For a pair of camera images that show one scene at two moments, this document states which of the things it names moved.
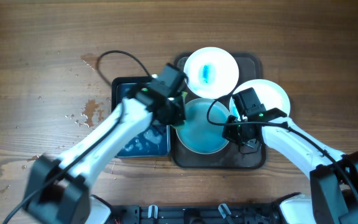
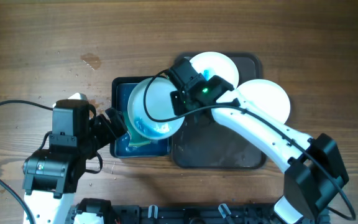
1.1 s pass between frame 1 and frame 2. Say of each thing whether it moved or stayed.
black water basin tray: stayed
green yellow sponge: moved
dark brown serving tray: stayed
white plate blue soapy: moved
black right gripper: moved
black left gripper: moved
